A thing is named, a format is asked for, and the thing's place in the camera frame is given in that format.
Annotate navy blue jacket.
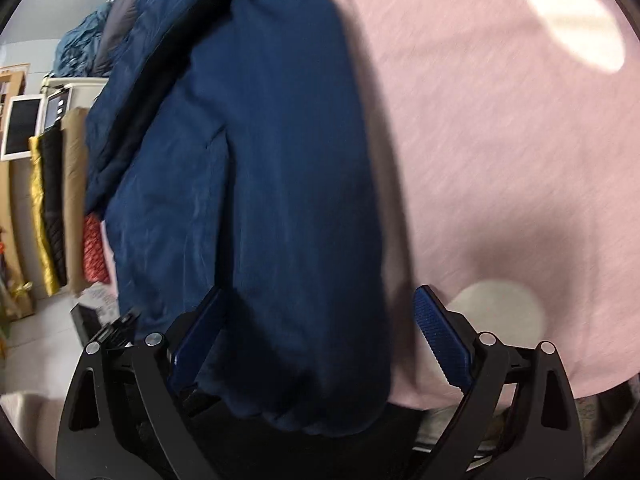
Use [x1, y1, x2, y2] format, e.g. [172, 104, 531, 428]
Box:
[86, 0, 390, 436]

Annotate gold black hanging fabric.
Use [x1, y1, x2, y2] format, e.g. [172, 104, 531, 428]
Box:
[29, 122, 67, 297]

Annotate white framed picture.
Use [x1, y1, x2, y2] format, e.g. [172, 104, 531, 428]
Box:
[1, 93, 44, 162]

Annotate pink polka dot bedsheet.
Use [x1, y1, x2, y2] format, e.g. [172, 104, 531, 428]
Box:
[334, 0, 639, 410]

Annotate grey blue covered sofa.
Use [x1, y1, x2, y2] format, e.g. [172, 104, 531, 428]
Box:
[52, 0, 146, 78]

